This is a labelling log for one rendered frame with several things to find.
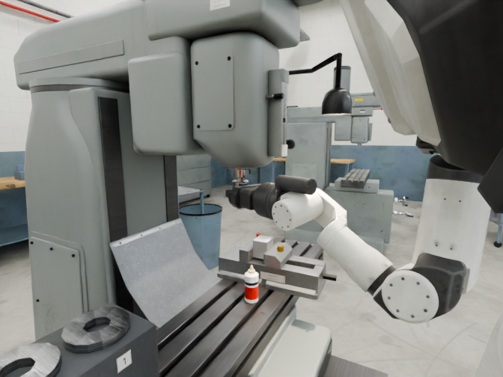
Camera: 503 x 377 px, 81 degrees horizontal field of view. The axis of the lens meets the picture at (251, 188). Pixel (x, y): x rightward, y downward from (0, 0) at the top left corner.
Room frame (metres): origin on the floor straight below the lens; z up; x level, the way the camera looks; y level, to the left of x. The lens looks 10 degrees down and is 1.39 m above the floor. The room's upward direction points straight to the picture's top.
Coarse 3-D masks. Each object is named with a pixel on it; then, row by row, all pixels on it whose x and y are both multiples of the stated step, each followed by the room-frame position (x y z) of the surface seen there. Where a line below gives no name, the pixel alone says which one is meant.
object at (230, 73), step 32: (192, 64) 0.76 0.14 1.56; (224, 64) 0.71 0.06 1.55; (256, 64) 0.71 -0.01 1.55; (192, 96) 0.76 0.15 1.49; (224, 96) 0.71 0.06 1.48; (256, 96) 0.71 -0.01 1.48; (224, 128) 0.71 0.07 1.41; (256, 128) 0.71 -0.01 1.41; (224, 160) 0.75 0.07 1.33; (256, 160) 0.73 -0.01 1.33
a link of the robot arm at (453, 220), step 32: (448, 192) 0.43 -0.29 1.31; (448, 224) 0.42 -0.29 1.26; (480, 224) 0.41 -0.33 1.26; (416, 256) 0.45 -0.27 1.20; (448, 256) 0.41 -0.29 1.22; (480, 256) 0.41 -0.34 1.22; (384, 288) 0.43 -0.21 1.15; (416, 288) 0.40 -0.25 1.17; (448, 288) 0.38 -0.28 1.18; (416, 320) 0.39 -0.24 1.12
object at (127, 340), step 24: (96, 312) 0.42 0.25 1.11; (120, 312) 0.42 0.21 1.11; (48, 336) 0.38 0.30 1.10; (72, 336) 0.37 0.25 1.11; (96, 336) 0.37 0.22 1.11; (120, 336) 0.38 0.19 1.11; (144, 336) 0.39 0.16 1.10; (0, 360) 0.32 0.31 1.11; (24, 360) 0.33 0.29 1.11; (48, 360) 0.32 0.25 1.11; (72, 360) 0.34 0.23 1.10; (96, 360) 0.34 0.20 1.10; (120, 360) 0.36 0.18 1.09; (144, 360) 0.39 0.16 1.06
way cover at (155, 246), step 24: (120, 240) 0.87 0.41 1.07; (144, 240) 0.94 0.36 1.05; (168, 240) 1.02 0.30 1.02; (120, 264) 0.83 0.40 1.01; (144, 264) 0.89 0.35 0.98; (168, 264) 0.96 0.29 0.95; (192, 264) 1.03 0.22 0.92; (144, 288) 0.84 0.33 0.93; (168, 288) 0.89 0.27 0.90; (192, 288) 0.95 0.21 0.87; (144, 312) 0.78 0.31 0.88; (168, 312) 0.82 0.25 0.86
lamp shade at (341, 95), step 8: (336, 88) 0.72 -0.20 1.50; (328, 96) 0.72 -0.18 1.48; (336, 96) 0.70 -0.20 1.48; (344, 96) 0.70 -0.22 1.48; (328, 104) 0.71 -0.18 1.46; (336, 104) 0.70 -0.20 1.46; (344, 104) 0.70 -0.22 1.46; (352, 104) 0.72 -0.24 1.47; (328, 112) 0.71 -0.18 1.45; (336, 112) 0.70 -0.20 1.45; (344, 112) 0.70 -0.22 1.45
